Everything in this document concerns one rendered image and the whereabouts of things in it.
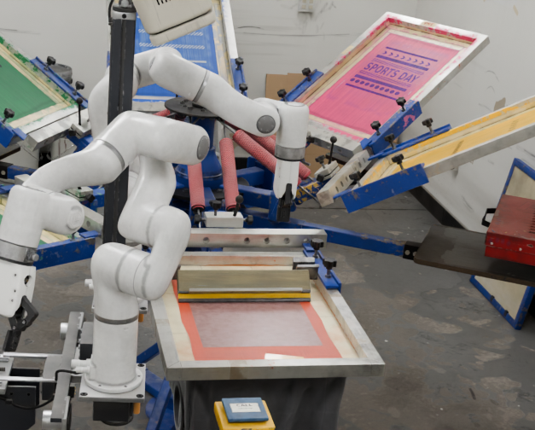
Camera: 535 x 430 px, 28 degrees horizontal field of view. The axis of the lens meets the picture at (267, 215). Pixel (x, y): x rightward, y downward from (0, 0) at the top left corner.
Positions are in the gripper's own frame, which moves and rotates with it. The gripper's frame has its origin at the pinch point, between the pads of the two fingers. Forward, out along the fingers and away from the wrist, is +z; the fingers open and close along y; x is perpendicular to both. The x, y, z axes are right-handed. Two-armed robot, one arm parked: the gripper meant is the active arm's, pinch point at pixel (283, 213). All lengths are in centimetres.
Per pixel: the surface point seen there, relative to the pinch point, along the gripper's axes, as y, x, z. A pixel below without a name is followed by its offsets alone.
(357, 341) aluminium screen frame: -9.4, 25.6, 39.8
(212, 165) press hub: -131, -10, 29
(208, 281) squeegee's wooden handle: -41, -15, 37
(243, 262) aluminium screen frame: -68, -2, 42
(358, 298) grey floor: -260, 82, 138
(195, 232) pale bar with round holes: -74, -18, 34
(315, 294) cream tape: -47, 19, 43
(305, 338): -16.5, 12.5, 42.9
